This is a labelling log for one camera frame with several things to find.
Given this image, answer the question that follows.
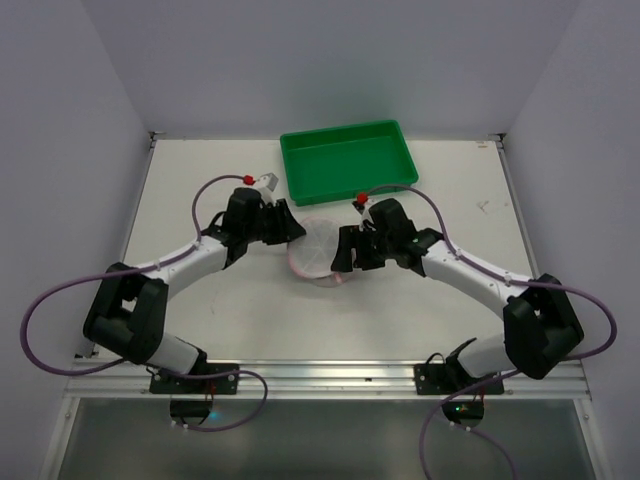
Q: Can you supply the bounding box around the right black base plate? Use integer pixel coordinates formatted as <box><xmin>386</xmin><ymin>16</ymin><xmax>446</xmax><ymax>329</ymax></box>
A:
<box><xmin>413</xmin><ymin>353</ymin><xmax>496</xmax><ymax>395</ymax></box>

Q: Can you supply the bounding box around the white pink mesh laundry bag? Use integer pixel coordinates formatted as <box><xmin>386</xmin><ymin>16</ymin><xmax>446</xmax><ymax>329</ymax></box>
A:
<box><xmin>287</xmin><ymin>216</ymin><xmax>348</xmax><ymax>288</ymax></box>

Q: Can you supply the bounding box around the green plastic tray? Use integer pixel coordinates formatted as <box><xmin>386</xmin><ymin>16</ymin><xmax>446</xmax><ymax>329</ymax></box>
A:
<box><xmin>280</xmin><ymin>120</ymin><xmax>419</xmax><ymax>206</ymax></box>

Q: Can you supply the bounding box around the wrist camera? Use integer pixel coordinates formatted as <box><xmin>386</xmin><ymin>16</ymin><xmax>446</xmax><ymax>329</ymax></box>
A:
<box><xmin>252</xmin><ymin>173</ymin><xmax>279</xmax><ymax>203</ymax></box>
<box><xmin>353</xmin><ymin>192</ymin><xmax>374</xmax><ymax>223</ymax></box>

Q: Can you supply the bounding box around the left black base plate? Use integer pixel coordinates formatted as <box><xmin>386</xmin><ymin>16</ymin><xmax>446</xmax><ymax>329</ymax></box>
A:
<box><xmin>149</xmin><ymin>363</ymin><xmax>239</xmax><ymax>395</ymax></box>

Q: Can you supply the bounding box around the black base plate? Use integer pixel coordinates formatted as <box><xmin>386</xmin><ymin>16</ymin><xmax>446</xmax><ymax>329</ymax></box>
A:
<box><xmin>149</xmin><ymin>363</ymin><xmax>239</xmax><ymax>395</ymax></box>
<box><xmin>413</xmin><ymin>353</ymin><xmax>496</xmax><ymax>395</ymax></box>

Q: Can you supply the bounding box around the aluminium mounting rail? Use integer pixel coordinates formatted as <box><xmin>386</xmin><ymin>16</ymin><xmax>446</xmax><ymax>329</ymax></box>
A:
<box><xmin>64</xmin><ymin>360</ymin><xmax>591</xmax><ymax>400</ymax></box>

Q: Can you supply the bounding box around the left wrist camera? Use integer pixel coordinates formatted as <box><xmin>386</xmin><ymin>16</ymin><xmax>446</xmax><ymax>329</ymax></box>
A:
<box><xmin>252</xmin><ymin>173</ymin><xmax>279</xmax><ymax>203</ymax></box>

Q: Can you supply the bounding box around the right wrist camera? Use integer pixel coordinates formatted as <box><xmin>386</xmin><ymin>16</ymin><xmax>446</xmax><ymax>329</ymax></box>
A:
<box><xmin>353</xmin><ymin>192</ymin><xmax>374</xmax><ymax>223</ymax></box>

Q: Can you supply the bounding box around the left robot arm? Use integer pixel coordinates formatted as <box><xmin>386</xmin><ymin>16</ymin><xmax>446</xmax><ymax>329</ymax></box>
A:
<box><xmin>83</xmin><ymin>187</ymin><xmax>306</xmax><ymax>378</ymax></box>

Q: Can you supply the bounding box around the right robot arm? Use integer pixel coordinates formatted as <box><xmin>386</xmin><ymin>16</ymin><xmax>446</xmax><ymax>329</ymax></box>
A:
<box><xmin>331</xmin><ymin>194</ymin><xmax>584</xmax><ymax>393</ymax></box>

